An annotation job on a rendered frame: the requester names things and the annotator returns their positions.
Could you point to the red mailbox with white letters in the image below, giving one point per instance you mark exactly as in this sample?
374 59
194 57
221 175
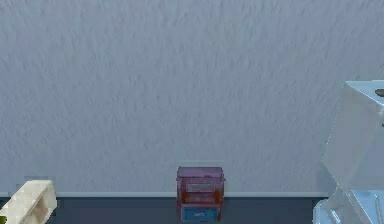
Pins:
200 193

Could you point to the white cabinet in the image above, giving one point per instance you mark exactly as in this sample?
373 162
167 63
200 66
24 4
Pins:
356 150

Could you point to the small dark object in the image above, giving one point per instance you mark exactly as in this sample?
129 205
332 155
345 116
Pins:
380 92

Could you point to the cream wooden shelf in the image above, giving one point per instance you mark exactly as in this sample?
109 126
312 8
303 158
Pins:
30 201

